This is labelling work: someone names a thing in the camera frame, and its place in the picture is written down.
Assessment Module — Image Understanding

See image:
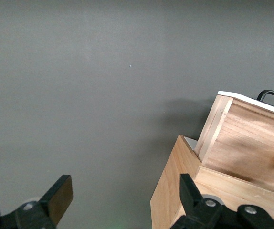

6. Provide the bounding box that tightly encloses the wooden drawer cabinet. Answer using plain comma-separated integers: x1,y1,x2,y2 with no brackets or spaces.
150,134,274,229

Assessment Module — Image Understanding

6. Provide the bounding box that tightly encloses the wooden drawer with white front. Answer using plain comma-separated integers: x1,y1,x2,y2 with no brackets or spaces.
194,90,274,194

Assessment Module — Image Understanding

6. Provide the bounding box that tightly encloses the black drawer handle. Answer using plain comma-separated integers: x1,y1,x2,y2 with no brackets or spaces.
256,89,274,104

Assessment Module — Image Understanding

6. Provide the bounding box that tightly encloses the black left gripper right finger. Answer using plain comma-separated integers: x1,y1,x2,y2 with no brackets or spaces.
174,173,274,229

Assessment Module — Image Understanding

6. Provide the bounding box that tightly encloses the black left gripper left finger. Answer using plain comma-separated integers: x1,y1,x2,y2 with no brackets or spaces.
0,174,74,229

